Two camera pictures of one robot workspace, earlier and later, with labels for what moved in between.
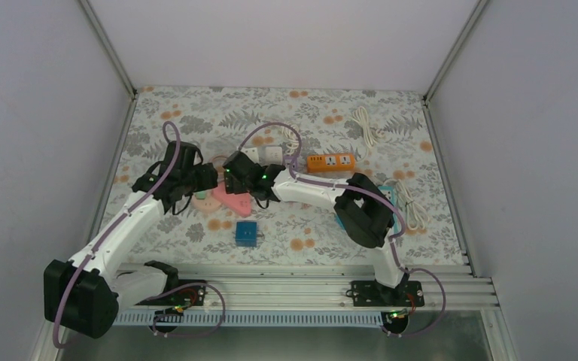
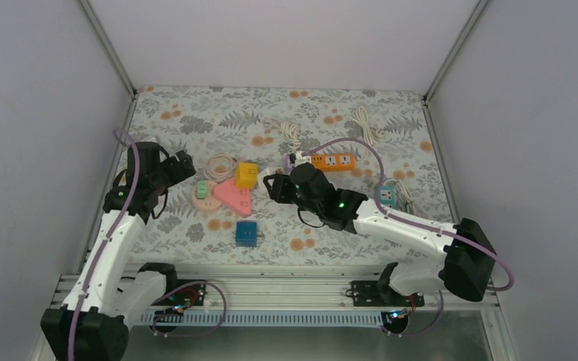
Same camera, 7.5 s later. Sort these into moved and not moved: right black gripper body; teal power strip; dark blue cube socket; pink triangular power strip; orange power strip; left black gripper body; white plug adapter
Moved: left black gripper body; white plug adapter; right black gripper body
Not moved: teal power strip; pink triangular power strip; dark blue cube socket; orange power strip
